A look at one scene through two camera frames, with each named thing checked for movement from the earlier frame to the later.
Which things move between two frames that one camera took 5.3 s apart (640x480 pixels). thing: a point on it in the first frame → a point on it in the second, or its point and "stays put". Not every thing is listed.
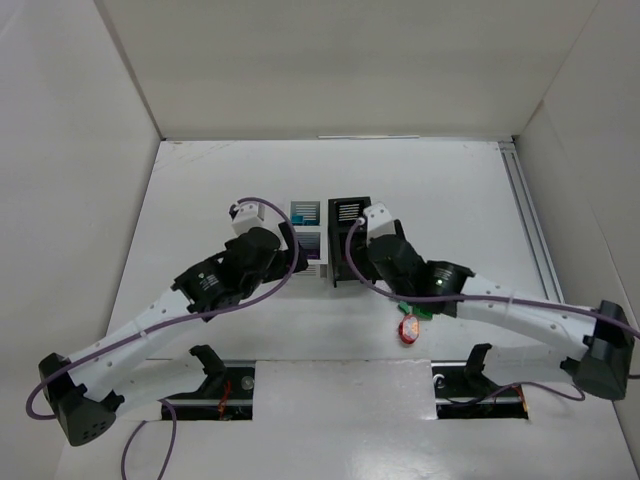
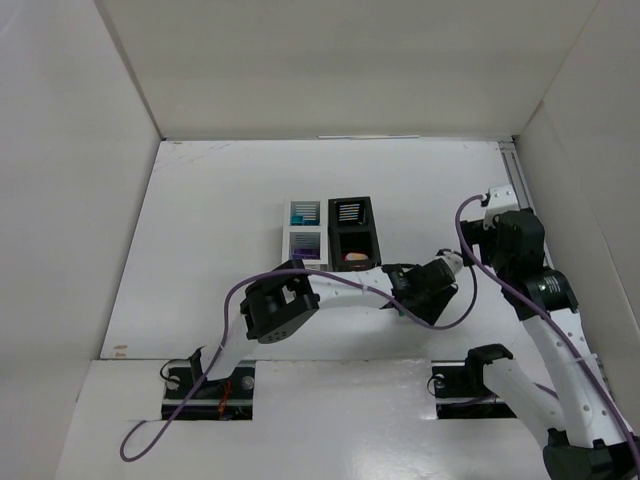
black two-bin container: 342,214 stays put
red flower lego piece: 409,328 → 355,256
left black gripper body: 291,248 → 433,298
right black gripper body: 360,260 → 473,234
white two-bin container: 310,217 stays put
